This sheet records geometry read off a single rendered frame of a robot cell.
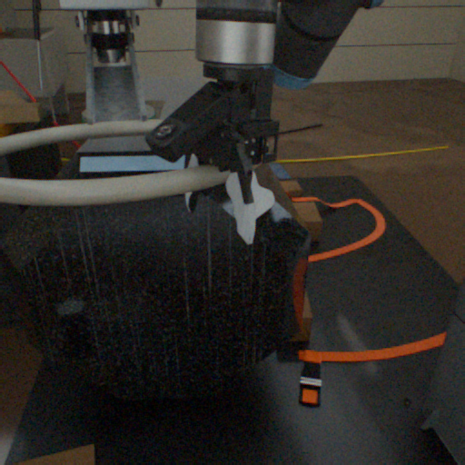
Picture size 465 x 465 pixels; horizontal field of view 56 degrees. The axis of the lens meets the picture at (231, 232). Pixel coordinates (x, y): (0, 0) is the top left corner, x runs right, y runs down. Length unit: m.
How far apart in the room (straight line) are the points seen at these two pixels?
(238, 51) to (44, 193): 0.27
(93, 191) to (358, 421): 1.24
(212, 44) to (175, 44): 5.88
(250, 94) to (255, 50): 0.07
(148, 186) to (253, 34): 0.20
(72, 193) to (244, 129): 0.21
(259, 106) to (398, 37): 6.89
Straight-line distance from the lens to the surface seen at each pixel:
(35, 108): 1.84
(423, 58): 7.71
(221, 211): 1.08
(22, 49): 4.21
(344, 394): 1.63
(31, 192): 0.55
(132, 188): 0.52
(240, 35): 0.50
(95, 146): 1.18
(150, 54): 6.37
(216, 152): 0.54
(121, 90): 1.16
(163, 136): 0.49
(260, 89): 0.56
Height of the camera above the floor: 1.22
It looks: 29 degrees down
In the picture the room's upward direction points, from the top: straight up
